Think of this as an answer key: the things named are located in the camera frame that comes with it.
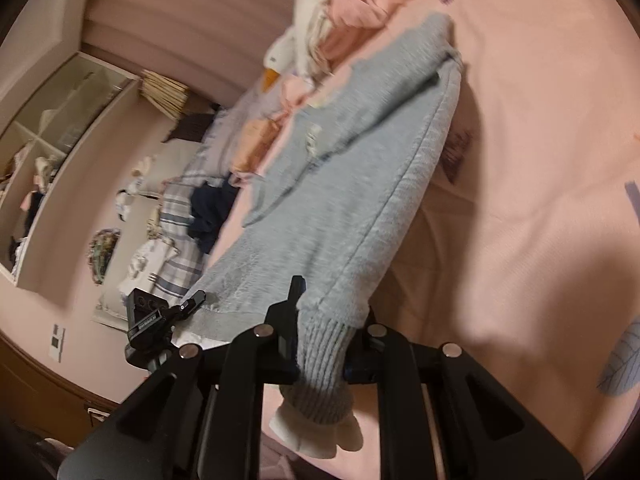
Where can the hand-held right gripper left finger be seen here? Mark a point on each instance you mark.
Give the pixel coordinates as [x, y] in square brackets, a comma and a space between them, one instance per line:
[282, 340]

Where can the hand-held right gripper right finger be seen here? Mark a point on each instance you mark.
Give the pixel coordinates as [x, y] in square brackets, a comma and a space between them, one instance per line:
[362, 365]

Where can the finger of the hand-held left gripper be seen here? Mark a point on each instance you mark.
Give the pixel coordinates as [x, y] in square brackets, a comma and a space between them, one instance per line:
[187, 306]

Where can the grey knit sweater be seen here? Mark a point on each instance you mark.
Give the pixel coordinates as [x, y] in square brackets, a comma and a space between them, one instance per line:
[340, 185]

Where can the grey plaid quilt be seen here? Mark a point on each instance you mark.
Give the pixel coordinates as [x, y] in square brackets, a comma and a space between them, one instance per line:
[175, 260]

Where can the floral patterned cushion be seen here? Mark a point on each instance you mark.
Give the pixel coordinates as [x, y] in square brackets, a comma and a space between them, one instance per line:
[103, 255]

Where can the navy cloth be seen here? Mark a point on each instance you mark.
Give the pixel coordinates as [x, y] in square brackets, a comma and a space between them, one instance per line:
[210, 210]

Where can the brown wooden board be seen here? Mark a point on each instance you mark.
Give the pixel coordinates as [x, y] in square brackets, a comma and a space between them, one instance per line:
[45, 390]

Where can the orange printed folded garment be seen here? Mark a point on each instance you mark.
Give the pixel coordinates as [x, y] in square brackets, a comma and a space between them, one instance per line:
[255, 145]

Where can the dark brown cloth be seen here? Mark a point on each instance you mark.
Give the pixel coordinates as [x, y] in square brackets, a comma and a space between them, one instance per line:
[192, 127]

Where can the stack of books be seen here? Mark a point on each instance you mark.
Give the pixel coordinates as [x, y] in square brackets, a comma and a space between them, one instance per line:
[165, 92]

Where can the pink printed bed sheet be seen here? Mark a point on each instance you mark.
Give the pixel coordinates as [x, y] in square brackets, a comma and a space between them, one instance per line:
[525, 160]

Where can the pink curtain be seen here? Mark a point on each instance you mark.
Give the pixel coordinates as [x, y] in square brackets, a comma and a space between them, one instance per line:
[200, 20]

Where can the white folded garment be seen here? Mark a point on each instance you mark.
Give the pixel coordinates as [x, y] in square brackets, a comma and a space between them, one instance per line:
[327, 30]

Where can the pink folded garment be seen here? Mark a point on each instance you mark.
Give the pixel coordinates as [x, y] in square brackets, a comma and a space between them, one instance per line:
[357, 15]

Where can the open wall shelf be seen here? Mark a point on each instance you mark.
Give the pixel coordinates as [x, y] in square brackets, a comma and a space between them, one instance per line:
[65, 160]

